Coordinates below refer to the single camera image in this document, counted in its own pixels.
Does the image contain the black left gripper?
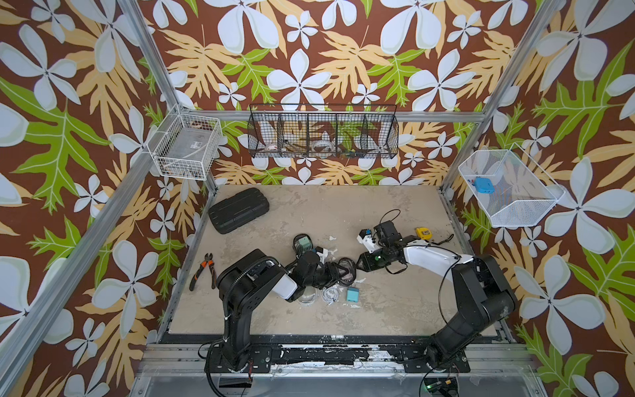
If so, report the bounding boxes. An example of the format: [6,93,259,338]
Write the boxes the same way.
[303,260,350,288]

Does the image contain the mint green charger plug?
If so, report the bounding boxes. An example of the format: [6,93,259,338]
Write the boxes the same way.
[296,237,313,251]

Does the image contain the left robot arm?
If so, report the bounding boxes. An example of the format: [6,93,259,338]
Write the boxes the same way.
[207,249,357,372]

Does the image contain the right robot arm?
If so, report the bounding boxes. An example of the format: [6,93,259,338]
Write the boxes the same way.
[357,230,519,370]

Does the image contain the teal charger plug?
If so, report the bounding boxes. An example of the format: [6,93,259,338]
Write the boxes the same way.
[346,287,360,303]

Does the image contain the yellow tape measure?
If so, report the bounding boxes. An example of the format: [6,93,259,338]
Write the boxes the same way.
[415,228,433,241]

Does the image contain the blue object in basket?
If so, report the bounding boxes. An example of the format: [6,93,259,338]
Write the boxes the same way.
[472,177,495,195]

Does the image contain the black ribbed hard case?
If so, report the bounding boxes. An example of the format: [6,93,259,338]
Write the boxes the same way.
[208,188,270,234]

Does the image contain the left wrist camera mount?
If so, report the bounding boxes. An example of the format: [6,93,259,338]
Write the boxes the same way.
[314,246,332,264]

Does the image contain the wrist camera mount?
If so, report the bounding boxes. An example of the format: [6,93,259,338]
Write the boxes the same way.
[357,221,403,255]
[314,246,332,264]

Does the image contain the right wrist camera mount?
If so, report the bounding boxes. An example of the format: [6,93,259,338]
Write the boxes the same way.
[357,221,403,255]

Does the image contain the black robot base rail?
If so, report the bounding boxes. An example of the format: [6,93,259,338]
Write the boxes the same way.
[202,334,472,375]

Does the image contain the orange handled pliers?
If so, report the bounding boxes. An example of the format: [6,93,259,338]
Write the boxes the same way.
[189,252,218,292]

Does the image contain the white wire basket right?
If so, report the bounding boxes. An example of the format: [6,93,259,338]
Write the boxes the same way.
[458,144,566,228]

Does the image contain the white wire basket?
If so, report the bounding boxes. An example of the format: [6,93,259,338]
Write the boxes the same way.
[458,144,566,228]
[148,107,223,181]

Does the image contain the black wire basket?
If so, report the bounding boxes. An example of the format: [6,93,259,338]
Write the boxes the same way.
[246,104,400,159]

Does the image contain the white wire basket left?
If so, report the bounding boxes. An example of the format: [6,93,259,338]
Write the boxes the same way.
[148,107,223,181]

